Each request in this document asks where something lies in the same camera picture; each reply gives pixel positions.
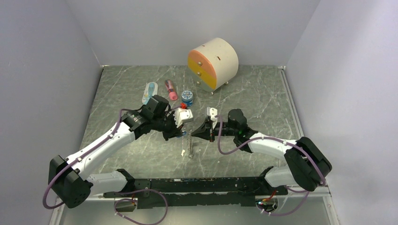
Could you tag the beige round drawer cabinet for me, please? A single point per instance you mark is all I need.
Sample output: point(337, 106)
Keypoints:
point(213, 64)

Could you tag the pink marker tube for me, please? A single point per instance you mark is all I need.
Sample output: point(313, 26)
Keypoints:
point(171, 90)

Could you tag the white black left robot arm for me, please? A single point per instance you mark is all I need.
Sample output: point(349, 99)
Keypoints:
point(72, 178)

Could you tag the blue plastic key tag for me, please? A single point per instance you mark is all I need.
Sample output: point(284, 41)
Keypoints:
point(183, 133)

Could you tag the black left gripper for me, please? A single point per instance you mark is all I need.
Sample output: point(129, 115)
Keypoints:
point(174, 131)

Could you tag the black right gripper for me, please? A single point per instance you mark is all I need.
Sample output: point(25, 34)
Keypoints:
point(203, 131)

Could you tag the light blue oval case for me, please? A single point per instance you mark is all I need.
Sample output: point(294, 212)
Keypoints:
point(151, 89)

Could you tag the blue round tin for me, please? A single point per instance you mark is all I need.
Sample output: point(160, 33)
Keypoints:
point(187, 97)

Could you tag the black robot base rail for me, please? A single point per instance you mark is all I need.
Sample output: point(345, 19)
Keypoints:
point(243, 191)

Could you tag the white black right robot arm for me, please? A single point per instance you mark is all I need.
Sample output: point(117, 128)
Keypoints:
point(306, 166)

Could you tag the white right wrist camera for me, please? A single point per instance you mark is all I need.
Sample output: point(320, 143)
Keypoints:
point(212, 114)

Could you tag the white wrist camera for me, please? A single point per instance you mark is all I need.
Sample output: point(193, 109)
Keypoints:
point(212, 114)
point(182, 116)

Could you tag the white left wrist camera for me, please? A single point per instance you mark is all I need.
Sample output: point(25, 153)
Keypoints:
point(182, 116)

